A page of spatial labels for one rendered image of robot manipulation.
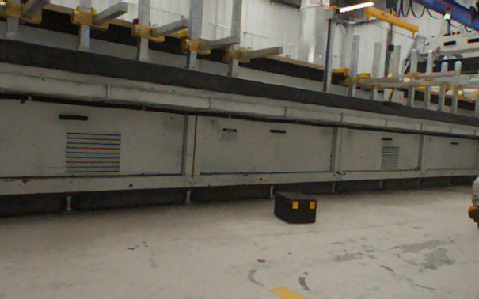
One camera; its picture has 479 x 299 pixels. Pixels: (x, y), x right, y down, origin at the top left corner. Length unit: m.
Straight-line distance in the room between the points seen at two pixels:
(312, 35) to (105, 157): 5.59
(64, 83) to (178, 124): 0.70
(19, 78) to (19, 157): 0.39
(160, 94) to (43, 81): 0.49
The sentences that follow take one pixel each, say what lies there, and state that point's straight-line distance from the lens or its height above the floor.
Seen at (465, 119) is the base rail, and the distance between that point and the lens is 4.23.
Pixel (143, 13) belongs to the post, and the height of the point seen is 0.91.
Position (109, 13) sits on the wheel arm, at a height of 0.82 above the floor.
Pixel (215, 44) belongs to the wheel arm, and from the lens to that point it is 1.86.
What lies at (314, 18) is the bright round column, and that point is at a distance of 7.27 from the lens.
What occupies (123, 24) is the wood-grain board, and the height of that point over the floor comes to 0.88.
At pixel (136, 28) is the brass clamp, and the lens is 1.83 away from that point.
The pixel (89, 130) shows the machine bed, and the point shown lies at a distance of 2.00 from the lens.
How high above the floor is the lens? 0.44
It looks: 3 degrees down
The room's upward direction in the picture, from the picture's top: 4 degrees clockwise
